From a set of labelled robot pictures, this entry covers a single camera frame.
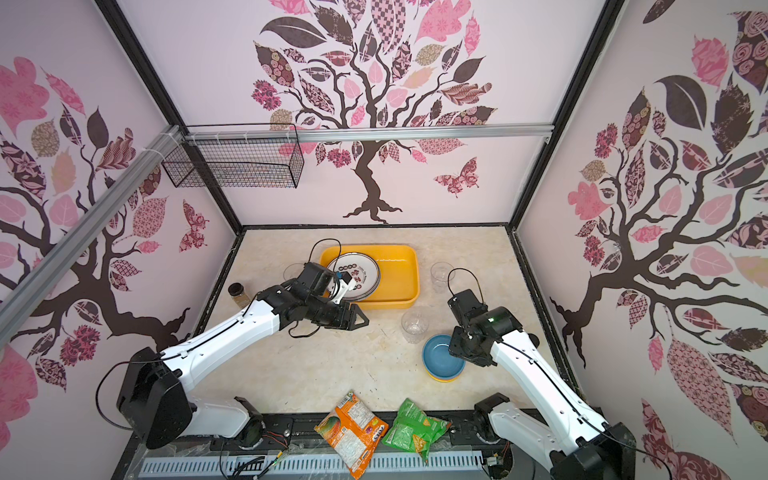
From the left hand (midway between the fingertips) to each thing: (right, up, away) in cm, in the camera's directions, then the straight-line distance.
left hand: (359, 327), depth 77 cm
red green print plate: (-3, +14, +26) cm, 30 cm away
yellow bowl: (+23, -15, +2) cm, 27 cm away
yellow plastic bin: (+11, +14, +30) cm, 35 cm away
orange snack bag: (-1, -24, -6) cm, 25 cm away
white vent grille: (-12, -31, -7) cm, 34 cm away
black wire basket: (-41, +51, +17) cm, 68 cm away
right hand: (+27, -6, 0) cm, 28 cm away
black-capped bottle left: (-40, +7, +14) cm, 42 cm away
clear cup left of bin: (-25, +13, +22) cm, 36 cm away
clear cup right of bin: (+26, +12, +24) cm, 37 cm away
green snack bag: (+14, -23, -8) cm, 28 cm away
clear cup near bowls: (+16, -2, +12) cm, 20 cm away
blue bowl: (+21, -10, +3) cm, 24 cm away
